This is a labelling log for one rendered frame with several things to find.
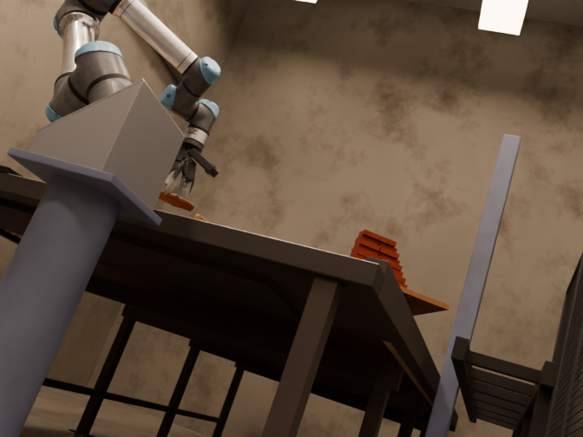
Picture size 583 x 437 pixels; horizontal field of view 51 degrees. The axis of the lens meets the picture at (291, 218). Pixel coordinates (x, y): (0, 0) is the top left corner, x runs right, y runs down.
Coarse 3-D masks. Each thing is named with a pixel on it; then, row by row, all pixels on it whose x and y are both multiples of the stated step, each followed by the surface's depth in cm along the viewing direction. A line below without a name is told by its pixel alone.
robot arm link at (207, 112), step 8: (200, 104) 199; (208, 104) 201; (200, 112) 198; (208, 112) 200; (216, 112) 202; (192, 120) 198; (200, 120) 199; (208, 120) 200; (200, 128) 198; (208, 128) 200; (208, 136) 202
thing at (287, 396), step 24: (312, 288) 144; (336, 288) 142; (312, 312) 141; (312, 336) 139; (288, 360) 139; (312, 360) 137; (288, 384) 137; (312, 384) 141; (288, 408) 135; (264, 432) 134; (288, 432) 133
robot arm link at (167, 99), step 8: (168, 88) 194; (176, 88) 194; (184, 88) 191; (160, 96) 196; (168, 96) 192; (176, 96) 193; (184, 96) 192; (192, 96) 192; (168, 104) 193; (176, 104) 194; (184, 104) 194; (192, 104) 195; (176, 112) 196; (184, 112) 196; (192, 112) 197
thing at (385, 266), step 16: (384, 272) 148; (384, 288) 150; (400, 288) 168; (368, 304) 158; (384, 304) 154; (400, 304) 173; (384, 320) 170; (400, 320) 178; (400, 336) 186; (416, 336) 213; (400, 352) 216; (416, 352) 221; (416, 368) 240; (432, 368) 274; (432, 384) 287; (432, 400) 345
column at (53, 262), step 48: (48, 192) 135; (96, 192) 135; (48, 240) 130; (96, 240) 136; (0, 288) 129; (48, 288) 129; (0, 336) 124; (48, 336) 129; (0, 384) 122; (0, 432) 122
